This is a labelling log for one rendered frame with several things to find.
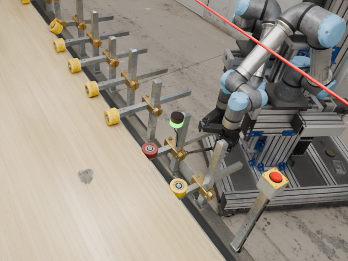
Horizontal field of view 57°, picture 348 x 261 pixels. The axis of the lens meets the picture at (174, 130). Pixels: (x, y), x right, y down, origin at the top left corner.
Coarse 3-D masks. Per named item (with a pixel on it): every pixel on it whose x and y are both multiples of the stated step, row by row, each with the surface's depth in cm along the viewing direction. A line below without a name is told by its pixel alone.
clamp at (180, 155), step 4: (172, 136) 168; (168, 140) 165; (172, 140) 165; (164, 144) 168; (168, 144) 164; (172, 144) 163; (172, 148) 162; (172, 152) 163; (176, 152) 160; (180, 152) 160; (176, 156) 160; (180, 156) 159; (184, 156) 162; (180, 160) 162
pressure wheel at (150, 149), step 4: (144, 144) 156; (148, 144) 156; (152, 144) 156; (144, 148) 154; (148, 148) 154; (152, 148) 155; (156, 148) 155; (144, 152) 152; (148, 152) 152; (152, 152) 153; (156, 152) 154; (148, 156) 153; (152, 156) 153
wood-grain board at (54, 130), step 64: (0, 0) 244; (0, 64) 187; (64, 64) 195; (0, 128) 151; (64, 128) 157; (0, 192) 127; (64, 192) 131; (128, 192) 135; (0, 256) 110; (64, 256) 113; (128, 256) 116; (192, 256) 119
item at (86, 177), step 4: (88, 168) 141; (80, 172) 137; (84, 172) 139; (88, 172) 138; (92, 172) 140; (80, 176) 137; (84, 176) 136; (88, 176) 138; (84, 180) 136; (88, 180) 135
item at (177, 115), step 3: (171, 114) 143; (174, 114) 143; (177, 114) 143; (180, 114) 144; (174, 117) 142; (177, 117) 142; (180, 117) 142; (174, 129) 149; (177, 135) 152; (177, 138) 154; (177, 141) 156
